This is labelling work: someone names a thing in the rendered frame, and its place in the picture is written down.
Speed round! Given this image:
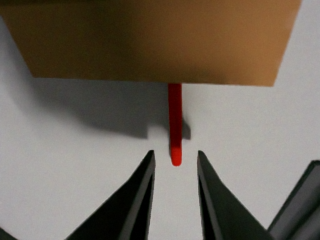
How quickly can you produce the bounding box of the grey rack with two rails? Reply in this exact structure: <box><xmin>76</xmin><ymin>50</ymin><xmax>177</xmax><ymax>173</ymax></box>
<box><xmin>268</xmin><ymin>161</ymin><xmax>320</xmax><ymax>240</ymax></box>

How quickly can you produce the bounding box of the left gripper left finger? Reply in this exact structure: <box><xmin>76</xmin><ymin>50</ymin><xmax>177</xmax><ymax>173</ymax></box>
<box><xmin>64</xmin><ymin>150</ymin><xmax>156</xmax><ymax>240</ymax></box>

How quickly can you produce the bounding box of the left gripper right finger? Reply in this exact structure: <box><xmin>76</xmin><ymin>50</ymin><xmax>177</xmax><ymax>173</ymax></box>
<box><xmin>197</xmin><ymin>150</ymin><xmax>276</xmax><ymax>240</ymax></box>

